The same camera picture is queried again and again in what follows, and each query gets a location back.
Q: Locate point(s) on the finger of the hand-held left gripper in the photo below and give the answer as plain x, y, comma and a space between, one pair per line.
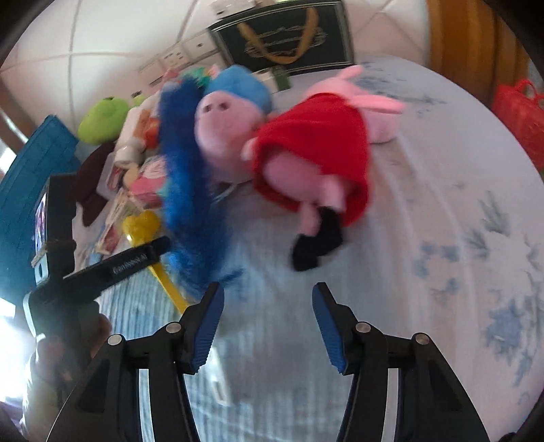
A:
123, 261

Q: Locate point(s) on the wooden headboard post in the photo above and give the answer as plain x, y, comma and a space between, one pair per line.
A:
463, 34

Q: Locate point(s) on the yellow plastic toy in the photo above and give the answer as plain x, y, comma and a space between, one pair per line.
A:
140, 227

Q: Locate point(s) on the pig plush red dress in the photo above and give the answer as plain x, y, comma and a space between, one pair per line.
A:
314, 140

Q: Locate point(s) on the floral bed sheet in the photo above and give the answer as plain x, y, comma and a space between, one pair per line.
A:
425, 212

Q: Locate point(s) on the blue fuzzy toy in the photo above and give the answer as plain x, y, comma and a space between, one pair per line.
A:
187, 191

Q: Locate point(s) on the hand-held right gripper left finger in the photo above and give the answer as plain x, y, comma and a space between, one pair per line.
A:
208, 331

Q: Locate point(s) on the white storage boxes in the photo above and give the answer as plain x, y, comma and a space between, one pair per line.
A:
191, 46

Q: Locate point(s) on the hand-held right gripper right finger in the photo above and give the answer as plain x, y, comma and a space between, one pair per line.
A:
329, 331

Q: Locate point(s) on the green plush toy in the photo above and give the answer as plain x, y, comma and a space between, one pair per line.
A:
102, 119

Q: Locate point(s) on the pig plush blue outfit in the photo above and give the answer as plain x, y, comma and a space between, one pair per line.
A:
221, 123

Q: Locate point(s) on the dark maroon cloth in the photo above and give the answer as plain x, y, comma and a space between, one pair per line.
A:
91, 178

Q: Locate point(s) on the red plastic basket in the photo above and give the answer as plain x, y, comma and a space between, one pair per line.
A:
518, 114

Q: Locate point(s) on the blue storage container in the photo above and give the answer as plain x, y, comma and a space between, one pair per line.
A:
25, 178

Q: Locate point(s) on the pink packet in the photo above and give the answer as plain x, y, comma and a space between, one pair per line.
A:
148, 178

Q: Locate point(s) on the person's left hand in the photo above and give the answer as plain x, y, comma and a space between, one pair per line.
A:
102, 331

